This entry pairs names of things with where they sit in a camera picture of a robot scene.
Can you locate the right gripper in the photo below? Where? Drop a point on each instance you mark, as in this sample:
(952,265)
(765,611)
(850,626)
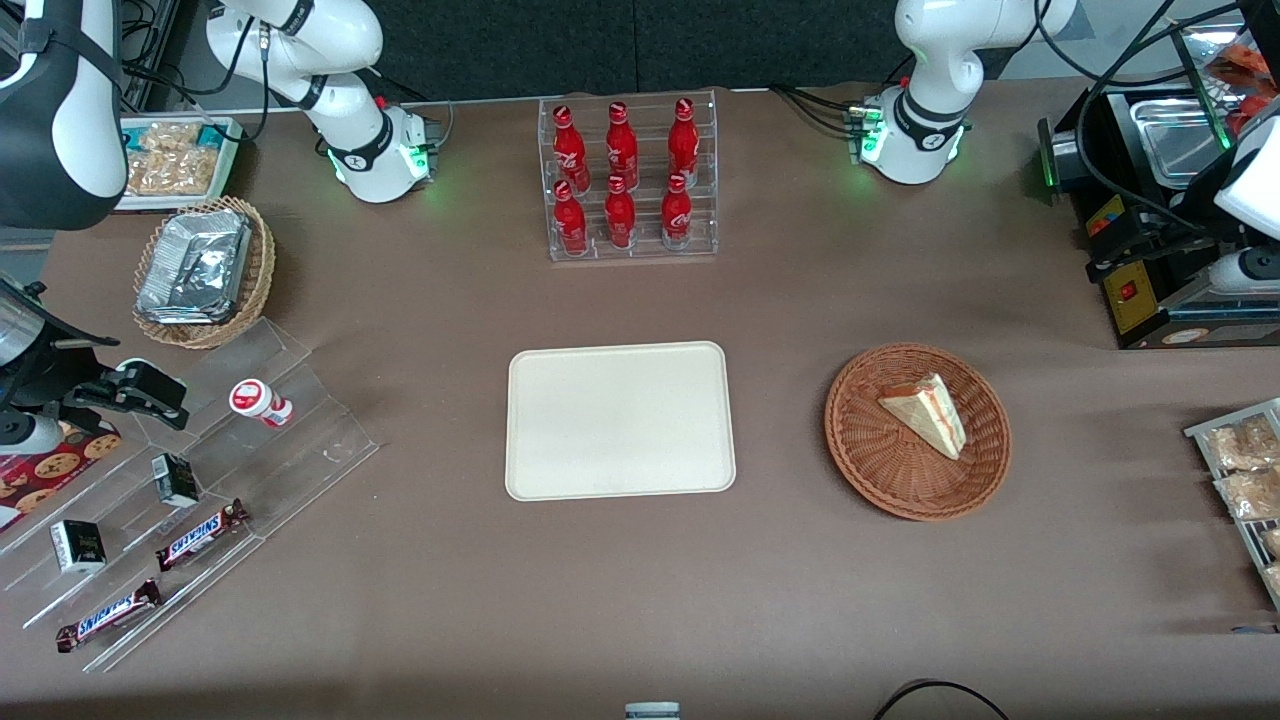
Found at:
(52,386)

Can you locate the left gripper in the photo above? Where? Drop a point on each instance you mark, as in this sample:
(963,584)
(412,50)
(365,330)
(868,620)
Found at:
(1183,222)

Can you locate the triangular sandwich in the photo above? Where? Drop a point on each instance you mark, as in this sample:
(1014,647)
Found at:
(930,412)

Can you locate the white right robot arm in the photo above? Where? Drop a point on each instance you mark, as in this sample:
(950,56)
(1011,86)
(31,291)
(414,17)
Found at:
(340,30)

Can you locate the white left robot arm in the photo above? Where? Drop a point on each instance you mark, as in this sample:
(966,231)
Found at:
(930,60)

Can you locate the oval light wicker basket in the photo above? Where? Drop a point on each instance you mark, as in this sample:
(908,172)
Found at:
(262,262)

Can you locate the white snack tray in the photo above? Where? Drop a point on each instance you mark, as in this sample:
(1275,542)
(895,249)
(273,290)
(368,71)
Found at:
(226,150)

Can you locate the round brown wicker basket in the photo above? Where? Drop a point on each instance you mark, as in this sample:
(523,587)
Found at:
(880,470)

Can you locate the cream plastic tray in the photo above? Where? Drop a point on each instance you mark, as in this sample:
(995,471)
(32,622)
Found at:
(620,420)

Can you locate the black food warmer machine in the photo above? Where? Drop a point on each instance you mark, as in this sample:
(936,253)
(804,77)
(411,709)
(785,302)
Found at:
(1135,310)

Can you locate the small black carton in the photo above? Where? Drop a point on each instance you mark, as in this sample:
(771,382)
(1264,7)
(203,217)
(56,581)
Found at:
(78,546)
(175,480)

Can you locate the red cookie box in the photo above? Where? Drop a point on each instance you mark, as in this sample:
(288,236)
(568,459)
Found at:
(50,470)

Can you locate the steel warmer pan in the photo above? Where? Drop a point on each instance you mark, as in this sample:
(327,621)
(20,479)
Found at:
(1180,140)

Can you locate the small white red-capped bottle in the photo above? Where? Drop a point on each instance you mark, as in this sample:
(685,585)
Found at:
(255,400)

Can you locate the Snickers chocolate bar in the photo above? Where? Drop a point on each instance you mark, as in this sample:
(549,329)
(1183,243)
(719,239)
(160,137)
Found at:
(108,615)
(200,535)

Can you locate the stack of foil trays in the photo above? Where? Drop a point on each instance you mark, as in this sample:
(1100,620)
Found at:
(195,268)

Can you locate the clear acrylic stepped display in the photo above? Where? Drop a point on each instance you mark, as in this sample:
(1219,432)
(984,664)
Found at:
(310,440)

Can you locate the red sausages in warmer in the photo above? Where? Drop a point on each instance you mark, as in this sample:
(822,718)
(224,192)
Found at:
(1245,70)

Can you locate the clear bag of pastry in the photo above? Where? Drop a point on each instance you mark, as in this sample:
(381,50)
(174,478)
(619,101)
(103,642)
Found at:
(1245,445)
(1274,580)
(1252,495)
(1272,542)

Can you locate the clear bag of snacks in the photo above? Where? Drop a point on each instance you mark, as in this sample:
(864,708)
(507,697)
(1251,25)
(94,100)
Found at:
(168,138)
(170,175)

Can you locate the red cola bottle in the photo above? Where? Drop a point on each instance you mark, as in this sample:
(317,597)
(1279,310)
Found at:
(571,150)
(570,225)
(620,220)
(677,218)
(622,148)
(683,142)

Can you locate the clear acrylic bottle rack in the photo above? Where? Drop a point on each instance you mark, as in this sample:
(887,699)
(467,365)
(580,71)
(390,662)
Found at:
(650,250)

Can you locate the small grey device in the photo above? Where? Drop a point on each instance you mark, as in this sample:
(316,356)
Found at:
(652,711)

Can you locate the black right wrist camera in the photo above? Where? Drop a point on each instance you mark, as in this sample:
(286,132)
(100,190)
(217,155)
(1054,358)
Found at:
(152,385)

